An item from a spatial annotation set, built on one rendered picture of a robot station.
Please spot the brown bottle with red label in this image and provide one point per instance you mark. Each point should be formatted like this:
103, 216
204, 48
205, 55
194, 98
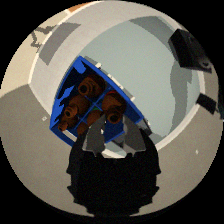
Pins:
112, 105

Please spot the blue divided crate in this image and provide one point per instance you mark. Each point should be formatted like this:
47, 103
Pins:
69, 87

